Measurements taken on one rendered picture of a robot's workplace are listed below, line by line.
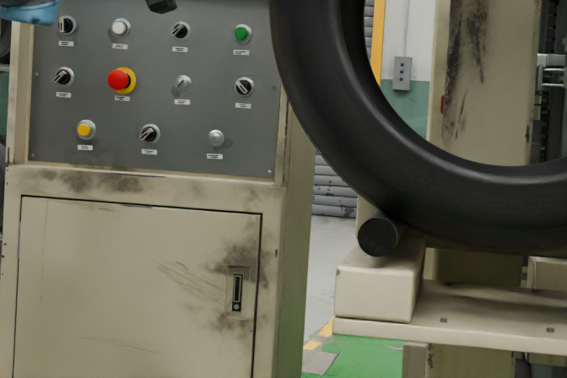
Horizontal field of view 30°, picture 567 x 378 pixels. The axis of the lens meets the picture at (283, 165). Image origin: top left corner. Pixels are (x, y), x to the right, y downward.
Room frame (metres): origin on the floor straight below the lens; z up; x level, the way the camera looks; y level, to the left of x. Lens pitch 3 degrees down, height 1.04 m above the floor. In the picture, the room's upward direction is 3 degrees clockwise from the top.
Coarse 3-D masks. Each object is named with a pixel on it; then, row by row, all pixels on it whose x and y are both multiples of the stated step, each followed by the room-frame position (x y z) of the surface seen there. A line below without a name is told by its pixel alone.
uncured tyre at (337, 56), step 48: (288, 0) 1.20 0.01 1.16; (336, 0) 1.17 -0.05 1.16; (288, 48) 1.21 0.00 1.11; (336, 48) 1.18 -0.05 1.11; (288, 96) 1.25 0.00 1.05; (336, 96) 1.18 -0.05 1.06; (384, 96) 1.45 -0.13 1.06; (336, 144) 1.20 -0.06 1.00; (384, 144) 1.17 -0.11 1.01; (432, 144) 1.44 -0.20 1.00; (384, 192) 1.19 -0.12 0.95; (432, 192) 1.16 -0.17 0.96; (480, 192) 1.15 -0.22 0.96; (528, 192) 1.14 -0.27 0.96; (480, 240) 1.18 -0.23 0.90; (528, 240) 1.17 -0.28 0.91
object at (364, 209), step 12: (360, 204) 1.53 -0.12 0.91; (360, 216) 1.53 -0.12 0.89; (408, 228) 1.52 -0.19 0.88; (432, 240) 1.52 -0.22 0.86; (444, 240) 1.51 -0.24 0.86; (492, 252) 1.51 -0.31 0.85; (504, 252) 1.50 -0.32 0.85; (516, 252) 1.50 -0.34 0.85; (528, 252) 1.49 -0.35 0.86; (540, 252) 1.49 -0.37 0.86; (552, 252) 1.49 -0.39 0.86; (564, 252) 1.49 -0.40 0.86
